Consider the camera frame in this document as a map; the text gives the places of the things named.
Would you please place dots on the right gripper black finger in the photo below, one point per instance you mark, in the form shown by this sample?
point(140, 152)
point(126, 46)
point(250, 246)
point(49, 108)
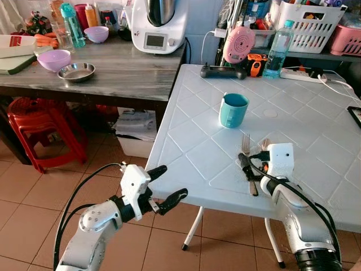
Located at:
point(247, 166)

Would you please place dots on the metal fork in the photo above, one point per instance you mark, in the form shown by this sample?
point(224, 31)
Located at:
point(246, 144)

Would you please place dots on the metal spoon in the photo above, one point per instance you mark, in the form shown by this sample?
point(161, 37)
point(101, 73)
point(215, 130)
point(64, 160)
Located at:
point(265, 144)

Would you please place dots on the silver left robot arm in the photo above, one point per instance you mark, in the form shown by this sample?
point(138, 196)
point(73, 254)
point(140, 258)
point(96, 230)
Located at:
point(96, 223)

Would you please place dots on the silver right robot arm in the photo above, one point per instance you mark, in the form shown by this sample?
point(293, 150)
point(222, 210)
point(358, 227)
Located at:
point(304, 226)

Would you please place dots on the white metal table leg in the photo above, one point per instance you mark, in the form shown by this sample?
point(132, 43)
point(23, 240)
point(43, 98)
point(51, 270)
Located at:
point(193, 227)
point(275, 243)

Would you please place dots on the white storage box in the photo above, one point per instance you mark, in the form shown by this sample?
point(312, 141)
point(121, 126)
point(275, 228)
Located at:
point(135, 132)

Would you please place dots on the teal cup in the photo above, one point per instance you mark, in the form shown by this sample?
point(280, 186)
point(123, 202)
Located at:
point(233, 111)

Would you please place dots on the black game controller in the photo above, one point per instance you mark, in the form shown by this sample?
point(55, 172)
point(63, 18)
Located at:
point(223, 72)

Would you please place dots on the orange and black gadget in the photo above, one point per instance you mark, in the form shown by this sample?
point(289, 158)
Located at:
point(257, 66)

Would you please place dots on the grey wooden counter table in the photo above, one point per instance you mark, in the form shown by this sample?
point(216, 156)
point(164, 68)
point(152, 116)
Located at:
point(130, 73)

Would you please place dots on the white power strip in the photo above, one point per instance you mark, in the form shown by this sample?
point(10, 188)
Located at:
point(302, 75)

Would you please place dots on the black tablet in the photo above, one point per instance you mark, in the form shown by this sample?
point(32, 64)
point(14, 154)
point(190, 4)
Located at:
point(356, 116)

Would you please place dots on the clear bottle with teal cap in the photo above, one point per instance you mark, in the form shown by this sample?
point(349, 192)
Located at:
point(278, 53)

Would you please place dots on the red plastic stool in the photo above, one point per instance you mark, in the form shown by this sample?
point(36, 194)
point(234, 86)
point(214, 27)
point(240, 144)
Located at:
point(48, 127)

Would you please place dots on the pink round device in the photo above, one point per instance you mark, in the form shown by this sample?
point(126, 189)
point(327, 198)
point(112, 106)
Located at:
point(239, 45)

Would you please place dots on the metal bowl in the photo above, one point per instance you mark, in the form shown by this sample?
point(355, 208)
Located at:
point(76, 72)

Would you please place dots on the white kitchen cooking machine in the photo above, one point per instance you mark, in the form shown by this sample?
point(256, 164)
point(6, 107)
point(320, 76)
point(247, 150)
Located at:
point(158, 28)

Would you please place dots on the small purple plastic bowl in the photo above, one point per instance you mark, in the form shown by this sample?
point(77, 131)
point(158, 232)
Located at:
point(96, 35)

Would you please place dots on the large purple plastic bowl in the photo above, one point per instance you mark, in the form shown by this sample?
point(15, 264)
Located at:
point(54, 61)

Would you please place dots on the white plastic basket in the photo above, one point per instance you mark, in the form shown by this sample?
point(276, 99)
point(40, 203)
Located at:
point(310, 25)

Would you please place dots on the pink plastic basket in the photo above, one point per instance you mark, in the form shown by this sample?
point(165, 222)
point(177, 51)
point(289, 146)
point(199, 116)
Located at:
point(347, 40)

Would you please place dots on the clear drinking glass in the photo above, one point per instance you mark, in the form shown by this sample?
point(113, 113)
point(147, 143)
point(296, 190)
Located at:
point(63, 40)

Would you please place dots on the teal drinking bottle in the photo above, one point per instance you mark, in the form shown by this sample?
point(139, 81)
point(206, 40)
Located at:
point(73, 27)

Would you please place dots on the orange bottle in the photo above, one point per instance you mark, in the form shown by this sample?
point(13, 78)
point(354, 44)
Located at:
point(91, 16)

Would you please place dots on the orange carrots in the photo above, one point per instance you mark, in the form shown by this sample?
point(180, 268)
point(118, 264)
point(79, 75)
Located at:
point(46, 40)

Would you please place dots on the red cup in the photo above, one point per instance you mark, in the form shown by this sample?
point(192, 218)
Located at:
point(80, 17)

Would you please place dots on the green cutting board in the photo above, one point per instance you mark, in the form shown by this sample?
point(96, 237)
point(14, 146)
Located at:
point(16, 64)

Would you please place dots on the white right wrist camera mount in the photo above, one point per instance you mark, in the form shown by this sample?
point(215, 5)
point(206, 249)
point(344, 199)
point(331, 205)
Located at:
point(281, 159)

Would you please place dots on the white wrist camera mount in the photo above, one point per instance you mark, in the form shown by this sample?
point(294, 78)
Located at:
point(281, 159)
point(132, 179)

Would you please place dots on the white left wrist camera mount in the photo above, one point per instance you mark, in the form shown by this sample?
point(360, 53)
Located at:
point(132, 179)

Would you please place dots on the white wall charger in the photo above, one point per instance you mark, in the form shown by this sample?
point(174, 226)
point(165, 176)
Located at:
point(220, 33)

